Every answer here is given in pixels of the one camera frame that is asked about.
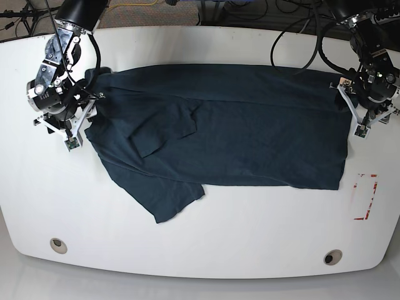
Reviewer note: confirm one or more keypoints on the left table cable grommet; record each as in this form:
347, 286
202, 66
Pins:
58, 246

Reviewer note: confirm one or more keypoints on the dark teal T-shirt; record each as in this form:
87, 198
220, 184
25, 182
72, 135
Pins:
163, 132

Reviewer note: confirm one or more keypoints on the black robot arm image-left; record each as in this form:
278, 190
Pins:
63, 51

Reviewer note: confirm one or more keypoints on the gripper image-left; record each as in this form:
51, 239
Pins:
62, 114

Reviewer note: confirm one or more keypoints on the red tape rectangle marking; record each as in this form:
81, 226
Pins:
362, 196

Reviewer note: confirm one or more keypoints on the wrist camera board image-right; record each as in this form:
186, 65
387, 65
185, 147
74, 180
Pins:
361, 131

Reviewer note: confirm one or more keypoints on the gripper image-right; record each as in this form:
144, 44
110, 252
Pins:
379, 111

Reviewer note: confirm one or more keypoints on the wrist camera board image-left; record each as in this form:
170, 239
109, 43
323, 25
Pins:
72, 143

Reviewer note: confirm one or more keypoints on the black tripod stand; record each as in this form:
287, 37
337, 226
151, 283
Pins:
29, 16

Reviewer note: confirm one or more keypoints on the table cable grommet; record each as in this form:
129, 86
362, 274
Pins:
58, 246
333, 257

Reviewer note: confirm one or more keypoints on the right table cable grommet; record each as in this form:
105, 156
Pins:
333, 257

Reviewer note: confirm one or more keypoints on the white power strip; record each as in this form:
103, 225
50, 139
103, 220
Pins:
386, 15

